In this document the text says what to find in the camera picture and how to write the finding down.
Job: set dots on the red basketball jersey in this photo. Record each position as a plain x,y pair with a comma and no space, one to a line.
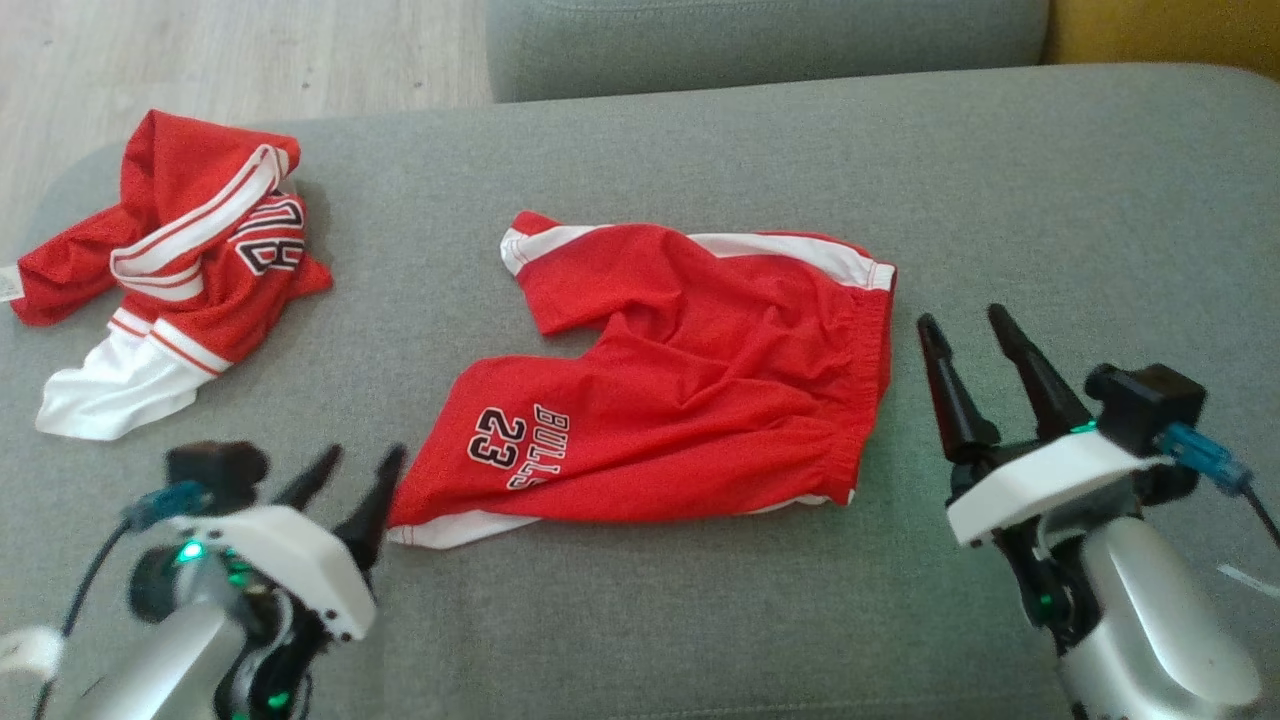
190,260

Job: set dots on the large grey sofa seat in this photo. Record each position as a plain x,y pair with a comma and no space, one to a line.
700,620

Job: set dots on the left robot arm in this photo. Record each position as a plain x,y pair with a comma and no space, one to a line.
150,670

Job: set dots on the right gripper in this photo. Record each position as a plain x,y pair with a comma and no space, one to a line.
1040,480

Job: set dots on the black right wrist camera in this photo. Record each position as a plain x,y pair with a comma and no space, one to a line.
1150,405

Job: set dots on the small grey sofa cushion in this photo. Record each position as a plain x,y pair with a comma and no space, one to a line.
760,45

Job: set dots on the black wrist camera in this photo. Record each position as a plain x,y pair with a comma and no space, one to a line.
215,470
1150,405

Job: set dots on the yellow sofa backrest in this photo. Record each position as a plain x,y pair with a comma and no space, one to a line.
1170,30

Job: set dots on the red basketball shorts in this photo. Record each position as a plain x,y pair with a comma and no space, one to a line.
680,390

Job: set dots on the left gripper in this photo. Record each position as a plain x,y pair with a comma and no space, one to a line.
290,560

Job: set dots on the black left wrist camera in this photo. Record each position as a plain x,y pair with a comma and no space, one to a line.
215,470

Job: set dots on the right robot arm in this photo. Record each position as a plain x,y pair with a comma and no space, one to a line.
1150,620

